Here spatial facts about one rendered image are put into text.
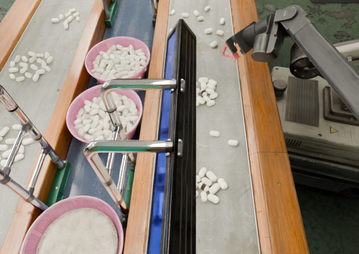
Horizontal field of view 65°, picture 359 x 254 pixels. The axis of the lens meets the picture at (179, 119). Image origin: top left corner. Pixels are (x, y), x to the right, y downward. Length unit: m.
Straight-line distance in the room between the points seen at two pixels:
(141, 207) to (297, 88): 1.01
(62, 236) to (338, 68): 0.82
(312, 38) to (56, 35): 1.11
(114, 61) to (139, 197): 0.61
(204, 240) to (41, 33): 1.17
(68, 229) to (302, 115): 1.08
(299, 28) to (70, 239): 0.82
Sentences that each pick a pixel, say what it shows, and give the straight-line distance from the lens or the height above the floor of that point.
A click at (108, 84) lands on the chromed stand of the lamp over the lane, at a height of 1.12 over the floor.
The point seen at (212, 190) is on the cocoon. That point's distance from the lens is 0.84.
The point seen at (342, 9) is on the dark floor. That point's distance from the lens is 3.13.
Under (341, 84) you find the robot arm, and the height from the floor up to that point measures 1.10.
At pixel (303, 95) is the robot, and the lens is 1.51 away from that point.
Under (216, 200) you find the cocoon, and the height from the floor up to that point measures 0.76.
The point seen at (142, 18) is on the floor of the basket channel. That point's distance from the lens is 1.57.
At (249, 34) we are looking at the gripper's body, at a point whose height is 1.01.
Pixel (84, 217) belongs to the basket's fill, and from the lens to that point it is 0.90.
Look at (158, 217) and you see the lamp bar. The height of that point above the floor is 1.08.
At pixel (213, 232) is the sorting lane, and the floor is 0.74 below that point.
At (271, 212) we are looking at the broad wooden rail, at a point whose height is 0.76.
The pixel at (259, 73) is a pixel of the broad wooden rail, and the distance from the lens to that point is 1.13.
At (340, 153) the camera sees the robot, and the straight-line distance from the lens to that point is 1.48.
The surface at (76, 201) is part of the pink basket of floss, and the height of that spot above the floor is 0.75.
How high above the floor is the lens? 1.54
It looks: 54 degrees down
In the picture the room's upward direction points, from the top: 4 degrees counter-clockwise
